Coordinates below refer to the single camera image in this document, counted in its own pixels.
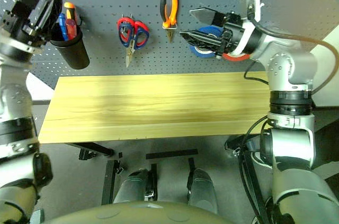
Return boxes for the red handled scissors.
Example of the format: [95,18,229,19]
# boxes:
[117,16,150,68]

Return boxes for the black plastic cup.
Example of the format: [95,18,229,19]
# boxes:
[49,24,91,70]

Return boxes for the orange handled pliers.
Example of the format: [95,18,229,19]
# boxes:
[159,0,179,43]

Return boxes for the silver left robot leg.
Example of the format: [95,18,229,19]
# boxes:
[113,168,158,204]

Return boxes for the blue handled screwdriver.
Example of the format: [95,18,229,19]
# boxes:
[57,12,68,42]

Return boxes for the thin black cable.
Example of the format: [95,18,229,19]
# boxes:
[238,115,270,157]

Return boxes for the black table frame bar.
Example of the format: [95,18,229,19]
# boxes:
[64,142,115,162]

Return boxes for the black floor tape strip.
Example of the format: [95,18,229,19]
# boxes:
[146,149,199,160]

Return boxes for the red tape roll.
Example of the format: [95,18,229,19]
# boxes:
[221,51,251,62]

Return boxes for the black table leg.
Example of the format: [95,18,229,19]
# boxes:
[101,159,124,205]

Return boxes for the blue and black scissors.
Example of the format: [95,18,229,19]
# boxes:
[118,22,149,51]

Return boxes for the silver robot leg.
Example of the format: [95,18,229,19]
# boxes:
[186,168,219,214]
[113,168,158,204]

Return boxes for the black table frame bracket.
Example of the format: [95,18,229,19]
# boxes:
[225,135,271,224]

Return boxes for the blue tape roll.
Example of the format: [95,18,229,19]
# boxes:
[189,25,225,59]

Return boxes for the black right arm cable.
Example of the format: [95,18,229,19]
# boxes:
[243,5,339,95]

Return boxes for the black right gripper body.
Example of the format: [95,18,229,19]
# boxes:
[213,11,246,59]

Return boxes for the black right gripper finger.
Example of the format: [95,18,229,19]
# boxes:
[179,30,226,50]
[189,7,226,28]

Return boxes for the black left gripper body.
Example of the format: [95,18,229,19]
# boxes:
[2,0,52,48]

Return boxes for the silver right robot leg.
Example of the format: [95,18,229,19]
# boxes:
[186,168,219,214]

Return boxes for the red and orange screwdriver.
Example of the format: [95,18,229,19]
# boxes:
[63,2,81,41]

